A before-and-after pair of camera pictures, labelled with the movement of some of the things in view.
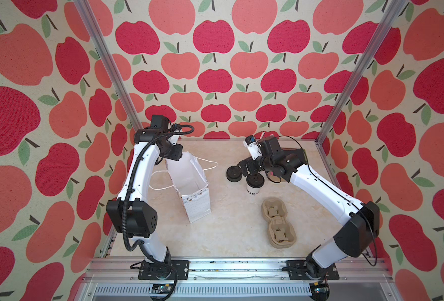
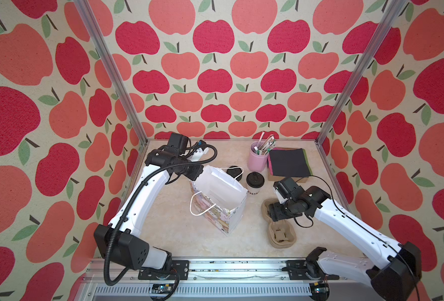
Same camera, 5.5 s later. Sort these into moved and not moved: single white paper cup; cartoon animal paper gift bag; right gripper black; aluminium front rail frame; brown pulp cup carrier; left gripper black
Moved: left gripper black; right gripper black; cartoon animal paper gift bag
Not moved: brown pulp cup carrier; aluminium front rail frame; single white paper cup
